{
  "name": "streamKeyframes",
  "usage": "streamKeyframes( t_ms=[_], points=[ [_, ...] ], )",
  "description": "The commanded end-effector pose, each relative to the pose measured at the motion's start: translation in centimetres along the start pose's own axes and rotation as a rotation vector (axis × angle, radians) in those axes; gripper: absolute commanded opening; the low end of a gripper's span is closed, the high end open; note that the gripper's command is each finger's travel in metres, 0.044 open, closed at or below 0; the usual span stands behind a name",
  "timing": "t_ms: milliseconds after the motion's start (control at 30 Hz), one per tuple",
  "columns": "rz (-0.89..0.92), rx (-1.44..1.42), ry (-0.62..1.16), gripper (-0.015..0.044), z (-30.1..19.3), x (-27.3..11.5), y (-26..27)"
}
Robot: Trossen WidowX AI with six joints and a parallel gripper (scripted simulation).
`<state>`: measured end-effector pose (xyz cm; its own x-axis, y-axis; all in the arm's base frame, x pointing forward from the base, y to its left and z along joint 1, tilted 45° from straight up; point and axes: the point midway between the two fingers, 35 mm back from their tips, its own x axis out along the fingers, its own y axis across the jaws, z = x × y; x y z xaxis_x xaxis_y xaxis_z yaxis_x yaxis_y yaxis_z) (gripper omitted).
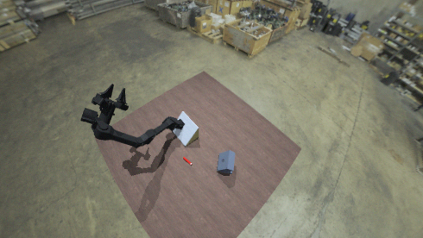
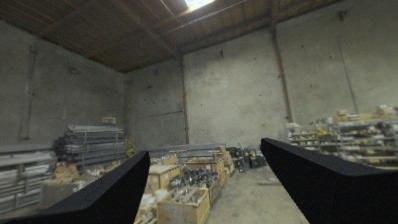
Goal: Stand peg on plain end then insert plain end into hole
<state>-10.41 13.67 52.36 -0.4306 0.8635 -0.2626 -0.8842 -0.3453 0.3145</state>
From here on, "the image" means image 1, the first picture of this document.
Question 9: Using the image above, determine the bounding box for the blue-grey sloped panel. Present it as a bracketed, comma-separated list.
[218, 150, 235, 174]

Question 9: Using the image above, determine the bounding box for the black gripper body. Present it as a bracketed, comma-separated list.
[96, 93, 129, 117]

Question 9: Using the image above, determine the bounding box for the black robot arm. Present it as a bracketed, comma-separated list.
[80, 96, 185, 148]

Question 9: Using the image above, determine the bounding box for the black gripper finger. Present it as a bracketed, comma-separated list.
[99, 84, 114, 98]
[116, 88, 127, 104]

